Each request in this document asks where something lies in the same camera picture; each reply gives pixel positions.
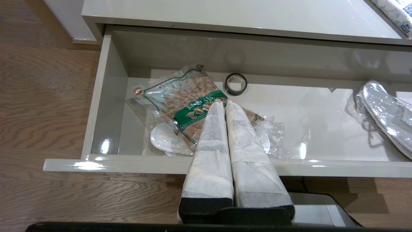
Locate black tape roll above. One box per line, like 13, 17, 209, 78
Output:
224, 73, 248, 96

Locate beige glossy cabinet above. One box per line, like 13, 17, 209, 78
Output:
81, 0, 412, 45

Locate white tissue pack blue label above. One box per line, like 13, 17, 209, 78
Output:
370, 0, 412, 37

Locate bagged white slippers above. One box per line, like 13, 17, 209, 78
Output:
345, 81, 412, 160
142, 110, 290, 159

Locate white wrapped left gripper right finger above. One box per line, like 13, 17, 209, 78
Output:
225, 101, 295, 223

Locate green brown snack bag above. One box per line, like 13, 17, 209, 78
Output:
125, 64, 266, 152

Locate beige glossy drawer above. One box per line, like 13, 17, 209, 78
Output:
43, 25, 412, 178

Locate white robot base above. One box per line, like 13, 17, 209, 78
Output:
283, 193, 358, 227

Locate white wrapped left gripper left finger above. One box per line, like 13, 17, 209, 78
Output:
178, 100, 234, 224

